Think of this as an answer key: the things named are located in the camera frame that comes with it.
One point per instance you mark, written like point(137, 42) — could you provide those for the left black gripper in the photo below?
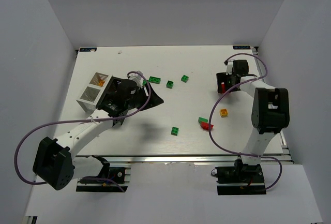
point(144, 96)

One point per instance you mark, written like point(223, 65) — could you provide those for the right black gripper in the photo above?
point(226, 82)

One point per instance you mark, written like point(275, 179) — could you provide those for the yellow flower lego piece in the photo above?
point(101, 83)

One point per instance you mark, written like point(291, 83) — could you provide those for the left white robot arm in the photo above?
point(57, 162)

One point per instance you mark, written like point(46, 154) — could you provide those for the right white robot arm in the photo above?
point(270, 110)

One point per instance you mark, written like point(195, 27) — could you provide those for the green long lego brick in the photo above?
point(154, 80)

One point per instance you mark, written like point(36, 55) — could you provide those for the right corner label sticker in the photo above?
point(241, 47)

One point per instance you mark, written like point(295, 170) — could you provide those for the corner label sticker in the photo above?
point(92, 49)
point(241, 47)

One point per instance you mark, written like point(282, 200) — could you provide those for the dark green lego brick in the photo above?
point(169, 84)

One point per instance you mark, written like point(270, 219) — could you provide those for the red arched lego brick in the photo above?
point(223, 88)

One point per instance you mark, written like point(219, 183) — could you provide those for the green lego brick upper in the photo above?
point(184, 78)

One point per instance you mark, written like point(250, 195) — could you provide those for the green lego brick lower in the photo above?
point(174, 131)

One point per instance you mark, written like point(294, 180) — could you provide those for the black slotted container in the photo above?
point(116, 105)

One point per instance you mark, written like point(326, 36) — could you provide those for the yellow square lego brick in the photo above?
point(223, 113)

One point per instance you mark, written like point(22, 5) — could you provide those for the green slope lego brick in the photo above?
point(201, 119)

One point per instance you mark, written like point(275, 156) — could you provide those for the red curved lego brick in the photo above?
point(206, 126)

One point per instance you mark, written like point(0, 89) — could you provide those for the white slotted container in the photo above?
point(91, 93)

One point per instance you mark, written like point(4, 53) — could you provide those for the left corner label sticker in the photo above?
point(92, 49)

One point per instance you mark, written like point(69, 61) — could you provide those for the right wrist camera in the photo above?
point(229, 69)

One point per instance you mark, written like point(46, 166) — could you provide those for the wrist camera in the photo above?
point(137, 77)
point(229, 69)

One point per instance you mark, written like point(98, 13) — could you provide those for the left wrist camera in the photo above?
point(137, 77)

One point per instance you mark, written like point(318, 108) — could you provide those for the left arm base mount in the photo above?
point(96, 174)

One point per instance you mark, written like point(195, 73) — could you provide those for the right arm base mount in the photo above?
point(239, 180)

